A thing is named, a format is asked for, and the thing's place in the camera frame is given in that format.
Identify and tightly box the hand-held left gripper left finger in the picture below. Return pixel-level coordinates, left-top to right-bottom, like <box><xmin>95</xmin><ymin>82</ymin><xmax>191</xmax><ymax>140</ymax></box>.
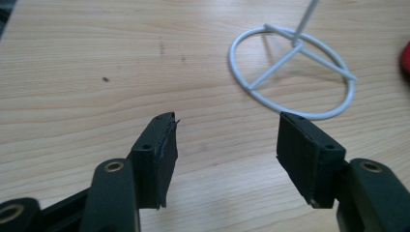
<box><xmin>78</xmin><ymin>111</ymin><xmax>180</xmax><ymax>232</ymax></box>

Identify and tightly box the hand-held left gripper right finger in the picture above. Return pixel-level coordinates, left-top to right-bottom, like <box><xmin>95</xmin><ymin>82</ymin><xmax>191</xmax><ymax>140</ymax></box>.
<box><xmin>276</xmin><ymin>111</ymin><xmax>410</xmax><ymax>232</ymax></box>

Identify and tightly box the red object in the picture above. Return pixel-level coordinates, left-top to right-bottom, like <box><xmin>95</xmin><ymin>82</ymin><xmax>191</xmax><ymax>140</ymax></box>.
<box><xmin>399</xmin><ymin>41</ymin><xmax>410</xmax><ymax>76</ymax></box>

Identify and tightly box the white wire stand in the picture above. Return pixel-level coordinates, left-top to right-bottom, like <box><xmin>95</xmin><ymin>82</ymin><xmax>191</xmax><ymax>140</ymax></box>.
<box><xmin>227</xmin><ymin>0</ymin><xmax>358</xmax><ymax>122</ymax></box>

